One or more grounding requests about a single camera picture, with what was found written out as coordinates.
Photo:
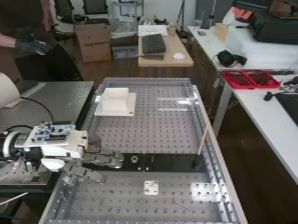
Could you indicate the small silver square plate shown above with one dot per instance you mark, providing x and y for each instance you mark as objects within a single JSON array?
[{"x": 150, "y": 187}]

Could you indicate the wooden desk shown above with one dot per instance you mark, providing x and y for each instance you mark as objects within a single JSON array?
[{"x": 174, "y": 45}]

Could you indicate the black keyboard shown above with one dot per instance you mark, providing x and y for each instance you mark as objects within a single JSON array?
[{"x": 288, "y": 106}]

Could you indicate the clear box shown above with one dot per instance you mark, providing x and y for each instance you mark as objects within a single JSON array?
[
  {"x": 154, "y": 133},
  {"x": 114, "y": 203}
]

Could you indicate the small white round object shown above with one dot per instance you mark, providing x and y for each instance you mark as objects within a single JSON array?
[{"x": 178, "y": 56}]

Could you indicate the beige box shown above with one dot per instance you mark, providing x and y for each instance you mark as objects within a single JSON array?
[{"x": 221, "y": 32}]

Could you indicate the small black device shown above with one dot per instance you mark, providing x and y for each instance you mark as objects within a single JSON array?
[{"x": 269, "y": 96}]

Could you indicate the small white box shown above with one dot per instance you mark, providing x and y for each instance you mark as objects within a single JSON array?
[{"x": 113, "y": 98}]

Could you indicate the large silver nut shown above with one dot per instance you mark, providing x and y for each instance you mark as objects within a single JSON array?
[{"x": 133, "y": 159}]

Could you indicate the thin stick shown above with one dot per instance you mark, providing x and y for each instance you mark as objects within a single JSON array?
[{"x": 202, "y": 140}]

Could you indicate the person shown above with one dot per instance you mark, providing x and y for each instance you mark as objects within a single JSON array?
[{"x": 30, "y": 46}]

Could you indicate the red tray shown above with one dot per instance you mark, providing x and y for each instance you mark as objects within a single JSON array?
[
  {"x": 265, "y": 78},
  {"x": 238, "y": 80}
]

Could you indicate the white desk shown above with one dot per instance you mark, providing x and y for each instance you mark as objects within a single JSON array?
[
  {"x": 266, "y": 55},
  {"x": 266, "y": 126}
]

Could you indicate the black headphones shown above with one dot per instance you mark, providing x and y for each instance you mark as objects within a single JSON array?
[{"x": 230, "y": 58}]

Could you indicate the black plate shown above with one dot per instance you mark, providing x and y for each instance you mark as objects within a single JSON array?
[{"x": 170, "y": 163}]

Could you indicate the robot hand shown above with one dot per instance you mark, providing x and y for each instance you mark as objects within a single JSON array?
[{"x": 61, "y": 143}]

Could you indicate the cardboard box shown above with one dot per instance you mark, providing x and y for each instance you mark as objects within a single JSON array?
[
  {"x": 94, "y": 52},
  {"x": 92, "y": 34}
]

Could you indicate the black bag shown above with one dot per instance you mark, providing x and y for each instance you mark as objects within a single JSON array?
[{"x": 276, "y": 28}]

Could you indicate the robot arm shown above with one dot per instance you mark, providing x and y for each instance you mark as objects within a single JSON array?
[{"x": 12, "y": 142}]

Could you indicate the white flat box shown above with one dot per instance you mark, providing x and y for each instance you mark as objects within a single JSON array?
[{"x": 153, "y": 30}]

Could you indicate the black chair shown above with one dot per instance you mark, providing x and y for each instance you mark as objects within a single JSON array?
[{"x": 65, "y": 10}]

